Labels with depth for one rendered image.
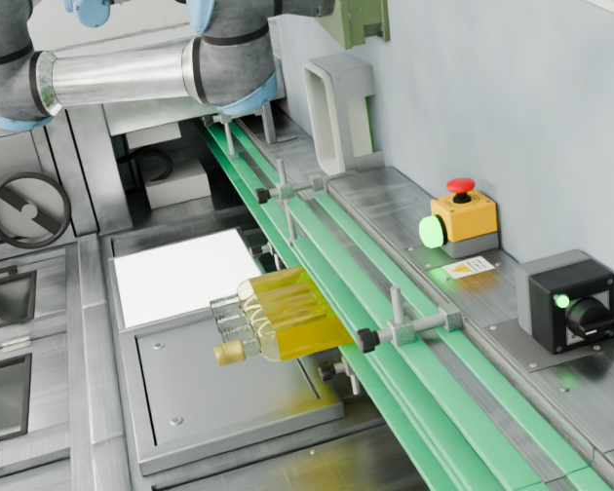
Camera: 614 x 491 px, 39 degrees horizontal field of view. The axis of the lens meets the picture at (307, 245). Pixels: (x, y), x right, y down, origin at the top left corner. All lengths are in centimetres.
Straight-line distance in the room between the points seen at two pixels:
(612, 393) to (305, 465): 61
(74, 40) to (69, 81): 353
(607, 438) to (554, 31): 43
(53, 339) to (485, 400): 124
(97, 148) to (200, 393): 102
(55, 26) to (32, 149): 274
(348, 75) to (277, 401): 60
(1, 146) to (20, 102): 80
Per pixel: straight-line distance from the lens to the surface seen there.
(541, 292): 97
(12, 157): 244
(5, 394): 187
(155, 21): 515
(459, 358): 105
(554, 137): 105
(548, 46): 103
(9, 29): 162
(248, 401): 152
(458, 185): 122
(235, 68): 151
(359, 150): 167
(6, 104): 165
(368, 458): 140
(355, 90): 164
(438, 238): 122
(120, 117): 240
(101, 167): 243
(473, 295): 113
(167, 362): 170
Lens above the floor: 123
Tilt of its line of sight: 10 degrees down
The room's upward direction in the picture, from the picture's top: 104 degrees counter-clockwise
